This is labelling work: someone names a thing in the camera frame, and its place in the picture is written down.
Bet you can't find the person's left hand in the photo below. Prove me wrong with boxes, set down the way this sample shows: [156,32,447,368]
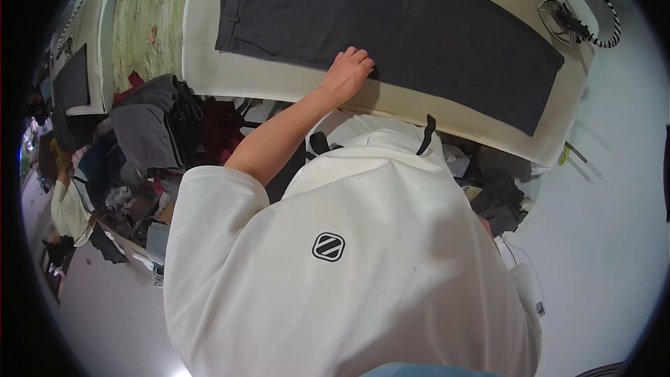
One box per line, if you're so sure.
[320,46,375,108]

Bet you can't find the dark grey trousers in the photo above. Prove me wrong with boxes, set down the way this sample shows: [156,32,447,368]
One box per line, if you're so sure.
[215,0,566,138]

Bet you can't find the white padded ironing table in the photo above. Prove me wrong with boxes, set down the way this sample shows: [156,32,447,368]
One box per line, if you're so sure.
[180,0,597,168]

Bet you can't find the person's body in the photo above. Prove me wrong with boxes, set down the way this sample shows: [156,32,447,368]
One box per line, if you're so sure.
[163,113,543,377]

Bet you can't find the heap of dark clothes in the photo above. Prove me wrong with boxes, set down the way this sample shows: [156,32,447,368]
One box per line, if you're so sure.
[442,136,530,236]

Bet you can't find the silver steam iron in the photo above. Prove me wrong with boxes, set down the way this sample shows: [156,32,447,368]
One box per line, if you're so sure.
[537,0,593,46]

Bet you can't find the green floral cloth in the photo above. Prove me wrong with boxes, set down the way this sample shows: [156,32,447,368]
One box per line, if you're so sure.
[112,0,192,94]

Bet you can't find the heap of grey red clothes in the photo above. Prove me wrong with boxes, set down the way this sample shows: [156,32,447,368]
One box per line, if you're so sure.
[107,72,262,194]

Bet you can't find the long white ironing table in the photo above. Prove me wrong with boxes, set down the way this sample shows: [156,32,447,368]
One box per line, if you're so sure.
[50,0,129,116]

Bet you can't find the cluttered work table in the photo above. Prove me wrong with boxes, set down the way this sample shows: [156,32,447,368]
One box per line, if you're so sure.
[73,136,176,289]

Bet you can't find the dark grey garment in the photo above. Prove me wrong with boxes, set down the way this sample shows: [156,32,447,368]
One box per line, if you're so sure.
[52,44,91,111]

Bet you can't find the yellow handled rod tool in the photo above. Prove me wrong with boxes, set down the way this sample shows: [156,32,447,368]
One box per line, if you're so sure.
[557,141,603,180]

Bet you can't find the black white striped iron cable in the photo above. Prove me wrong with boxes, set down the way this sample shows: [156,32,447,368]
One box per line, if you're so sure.
[563,0,623,49]

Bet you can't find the white box with cable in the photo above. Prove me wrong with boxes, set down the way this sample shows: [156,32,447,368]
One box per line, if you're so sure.
[494,236,546,320]

